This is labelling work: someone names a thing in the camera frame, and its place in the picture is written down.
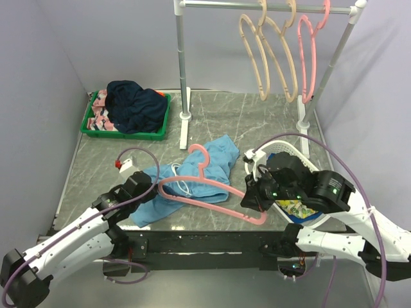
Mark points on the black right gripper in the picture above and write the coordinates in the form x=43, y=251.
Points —
x=253, y=197

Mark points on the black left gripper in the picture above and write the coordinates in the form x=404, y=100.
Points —
x=151, y=194

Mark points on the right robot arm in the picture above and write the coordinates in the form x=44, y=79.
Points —
x=378, y=244

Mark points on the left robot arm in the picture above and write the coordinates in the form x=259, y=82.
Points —
x=27, y=277

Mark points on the lemon print cloth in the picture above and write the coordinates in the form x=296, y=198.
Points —
x=295, y=208

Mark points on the white perforated laundry basket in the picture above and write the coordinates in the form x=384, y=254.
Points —
x=273, y=147

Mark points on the green plastic tray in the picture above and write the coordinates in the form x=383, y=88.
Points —
x=159, y=135

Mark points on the pink patterned cloth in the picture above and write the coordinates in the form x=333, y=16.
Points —
x=99, y=121

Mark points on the navy blue garment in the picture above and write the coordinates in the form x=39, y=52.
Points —
x=133, y=109

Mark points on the white clothes rack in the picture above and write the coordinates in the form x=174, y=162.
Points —
x=309, y=98

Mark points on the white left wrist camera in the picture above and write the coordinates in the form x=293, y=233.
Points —
x=127, y=167

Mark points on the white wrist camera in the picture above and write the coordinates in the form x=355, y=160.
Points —
x=127, y=167
x=257, y=157

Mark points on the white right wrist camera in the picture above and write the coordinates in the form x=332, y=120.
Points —
x=257, y=157

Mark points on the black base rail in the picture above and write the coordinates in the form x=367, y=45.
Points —
x=201, y=250

